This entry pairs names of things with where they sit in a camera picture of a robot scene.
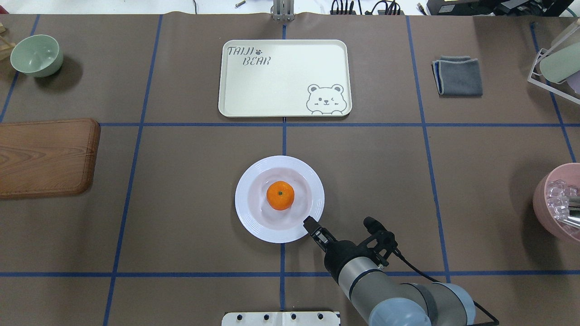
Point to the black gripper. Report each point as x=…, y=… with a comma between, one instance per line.
x=343, y=253

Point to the white plate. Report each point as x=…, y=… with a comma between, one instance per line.
x=267, y=223

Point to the orange fruit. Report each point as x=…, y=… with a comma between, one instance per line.
x=280, y=195

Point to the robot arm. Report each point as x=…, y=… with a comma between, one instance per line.
x=380, y=301

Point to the cream bear tray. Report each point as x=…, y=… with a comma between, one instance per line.
x=284, y=78

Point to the grey folded cloth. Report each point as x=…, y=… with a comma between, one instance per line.
x=457, y=76

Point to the metal scoop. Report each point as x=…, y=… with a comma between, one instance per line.
x=567, y=210

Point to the wooden cutting board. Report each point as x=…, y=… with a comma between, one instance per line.
x=47, y=158

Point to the white cup rack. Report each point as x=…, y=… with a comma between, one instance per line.
x=569, y=88

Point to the green pastel cup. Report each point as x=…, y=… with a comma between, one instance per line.
x=560, y=65

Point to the green bowl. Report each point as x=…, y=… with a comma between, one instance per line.
x=37, y=56

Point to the wooden cup rack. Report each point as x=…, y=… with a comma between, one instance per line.
x=6, y=46

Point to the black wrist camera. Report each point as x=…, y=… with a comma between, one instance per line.
x=380, y=244

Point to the aluminium frame post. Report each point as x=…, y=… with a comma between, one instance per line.
x=283, y=10

